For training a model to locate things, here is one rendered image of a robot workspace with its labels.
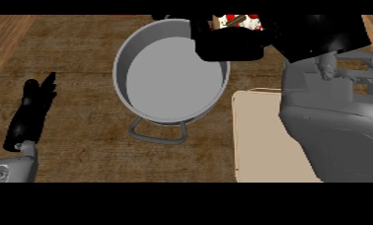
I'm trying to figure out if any beige tray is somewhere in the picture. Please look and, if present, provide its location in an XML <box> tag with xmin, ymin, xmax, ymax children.
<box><xmin>230</xmin><ymin>87</ymin><xmax>324</xmax><ymax>184</ymax></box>

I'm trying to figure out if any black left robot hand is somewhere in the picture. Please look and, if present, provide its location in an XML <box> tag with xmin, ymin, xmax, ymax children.
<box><xmin>1</xmin><ymin>71</ymin><xmax>60</xmax><ymax>153</ymax></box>

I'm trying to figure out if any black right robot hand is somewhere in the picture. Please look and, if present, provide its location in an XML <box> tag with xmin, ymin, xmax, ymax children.
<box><xmin>152</xmin><ymin>14</ymin><xmax>373</xmax><ymax>63</ymax></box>

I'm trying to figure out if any grey metal pot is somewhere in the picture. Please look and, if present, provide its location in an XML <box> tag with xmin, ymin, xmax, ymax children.
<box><xmin>110</xmin><ymin>18</ymin><xmax>233</xmax><ymax>145</ymax></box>

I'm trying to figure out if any red and white cupcake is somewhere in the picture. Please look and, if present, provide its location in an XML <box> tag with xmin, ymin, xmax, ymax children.
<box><xmin>211</xmin><ymin>14</ymin><xmax>265</xmax><ymax>33</ymax></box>

